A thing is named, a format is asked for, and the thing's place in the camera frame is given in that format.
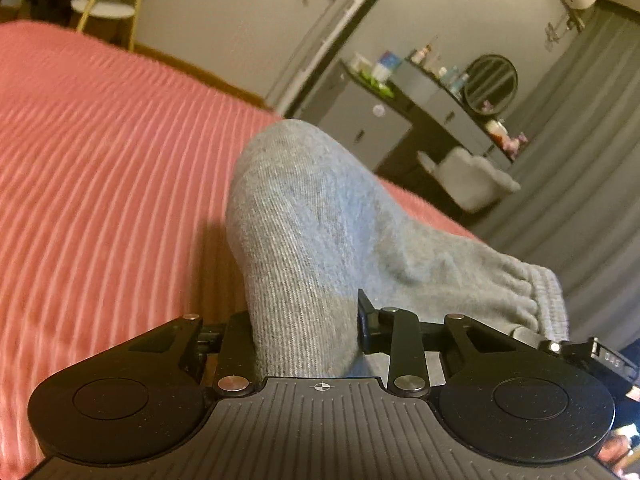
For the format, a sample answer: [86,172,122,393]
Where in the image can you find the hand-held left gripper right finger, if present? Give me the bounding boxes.
[356,289,532,396]

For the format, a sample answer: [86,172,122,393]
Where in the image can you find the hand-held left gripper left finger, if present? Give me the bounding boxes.
[117,310,258,397]

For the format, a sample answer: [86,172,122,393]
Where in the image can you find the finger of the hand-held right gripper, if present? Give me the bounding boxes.
[537,337,601,362]

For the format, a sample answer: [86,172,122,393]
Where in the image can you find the grey pants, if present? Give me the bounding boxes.
[225,119,572,379]

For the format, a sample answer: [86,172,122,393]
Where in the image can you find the person's right hand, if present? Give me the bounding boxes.
[597,430,640,478]

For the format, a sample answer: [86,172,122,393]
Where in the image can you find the white fluffy chair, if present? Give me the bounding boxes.
[416,146,522,212]

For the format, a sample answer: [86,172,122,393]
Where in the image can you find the grey curtain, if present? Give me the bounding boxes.
[470,0,640,353]

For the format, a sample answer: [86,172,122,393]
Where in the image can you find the grey cabinet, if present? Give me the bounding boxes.
[299,59,417,172]

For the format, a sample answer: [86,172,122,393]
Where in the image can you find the pink ribbed bed cover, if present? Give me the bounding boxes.
[0,20,482,480]

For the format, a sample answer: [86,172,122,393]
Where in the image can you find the pink plush toy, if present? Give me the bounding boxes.
[502,131,531,153]

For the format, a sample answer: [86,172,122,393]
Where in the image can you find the grey vanity desk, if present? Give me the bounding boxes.
[374,56,517,182]

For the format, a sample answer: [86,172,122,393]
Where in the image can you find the green packet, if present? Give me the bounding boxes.
[361,72,397,98]

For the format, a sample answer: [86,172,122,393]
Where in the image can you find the blue and white box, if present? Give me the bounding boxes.
[372,51,403,83]

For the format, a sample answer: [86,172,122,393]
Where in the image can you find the cluster of cosmetic bottles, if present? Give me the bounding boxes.
[407,42,472,100]

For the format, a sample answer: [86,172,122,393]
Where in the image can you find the round black-framed mirror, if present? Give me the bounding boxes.
[463,54,519,117]

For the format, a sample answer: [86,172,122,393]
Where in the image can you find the tall white tower appliance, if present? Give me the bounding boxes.
[264,0,387,117]

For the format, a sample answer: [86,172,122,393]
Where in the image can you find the yellow-legged side table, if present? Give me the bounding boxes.
[69,0,149,52]

